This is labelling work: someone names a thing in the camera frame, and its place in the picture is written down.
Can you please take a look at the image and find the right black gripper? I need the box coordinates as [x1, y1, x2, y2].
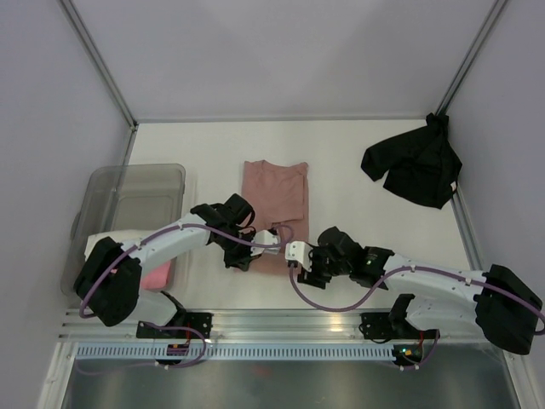
[296, 243, 351, 290]

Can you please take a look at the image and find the dusty pink t-shirt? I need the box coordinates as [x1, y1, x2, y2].
[241, 159, 310, 276]

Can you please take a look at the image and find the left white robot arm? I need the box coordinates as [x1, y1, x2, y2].
[73, 193, 255, 337]

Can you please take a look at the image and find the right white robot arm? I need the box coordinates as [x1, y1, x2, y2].
[285, 227, 544, 355]

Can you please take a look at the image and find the rolled bright pink t-shirt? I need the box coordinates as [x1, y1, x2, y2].
[141, 261, 172, 291]

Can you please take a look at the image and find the rolled white t-shirt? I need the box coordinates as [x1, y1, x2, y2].
[83, 229, 152, 259]

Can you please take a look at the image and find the clear plastic bin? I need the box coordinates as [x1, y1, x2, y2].
[60, 164, 186, 297]

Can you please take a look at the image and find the black t-shirt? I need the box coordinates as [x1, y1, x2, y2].
[361, 113, 462, 209]

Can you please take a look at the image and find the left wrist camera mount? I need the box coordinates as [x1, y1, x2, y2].
[250, 229, 285, 256]

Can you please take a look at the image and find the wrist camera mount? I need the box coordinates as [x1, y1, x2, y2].
[284, 241, 313, 271]
[250, 229, 285, 256]

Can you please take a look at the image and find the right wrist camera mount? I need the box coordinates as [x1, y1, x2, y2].
[284, 241, 313, 271]

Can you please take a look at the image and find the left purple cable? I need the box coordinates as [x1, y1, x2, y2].
[74, 224, 294, 376]

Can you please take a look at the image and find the purple cable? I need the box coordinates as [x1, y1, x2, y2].
[74, 224, 294, 376]
[288, 259, 545, 372]

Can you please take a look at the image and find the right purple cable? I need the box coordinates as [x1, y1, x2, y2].
[288, 259, 545, 372]

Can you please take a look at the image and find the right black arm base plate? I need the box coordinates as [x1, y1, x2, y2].
[359, 312, 436, 343]

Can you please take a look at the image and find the white slotted cable duct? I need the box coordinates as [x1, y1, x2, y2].
[76, 343, 422, 361]

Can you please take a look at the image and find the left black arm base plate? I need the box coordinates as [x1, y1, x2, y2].
[136, 311, 214, 339]

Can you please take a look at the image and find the aluminium frame rail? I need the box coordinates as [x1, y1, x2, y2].
[57, 309, 523, 342]

